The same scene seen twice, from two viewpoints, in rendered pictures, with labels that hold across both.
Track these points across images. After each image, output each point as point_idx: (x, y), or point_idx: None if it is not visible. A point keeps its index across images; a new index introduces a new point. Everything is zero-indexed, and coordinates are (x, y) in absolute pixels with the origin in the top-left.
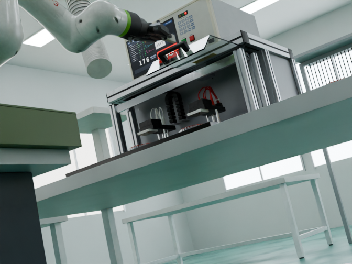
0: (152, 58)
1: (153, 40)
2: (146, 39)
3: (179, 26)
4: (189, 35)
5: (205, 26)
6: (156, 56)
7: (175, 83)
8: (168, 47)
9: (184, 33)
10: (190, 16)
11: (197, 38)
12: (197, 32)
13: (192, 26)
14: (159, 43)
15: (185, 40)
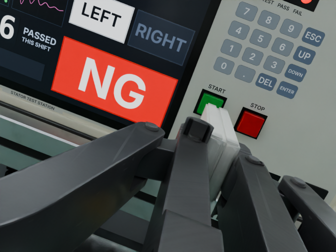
0: (29, 43)
1: (134, 194)
2: (87, 230)
3: (235, 26)
4: (246, 104)
5: (333, 133)
6: (57, 52)
7: (85, 245)
8: (128, 66)
9: (233, 73)
10: (315, 35)
11: (269, 143)
12: (287, 120)
13: (286, 83)
14: (99, 10)
15: (221, 106)
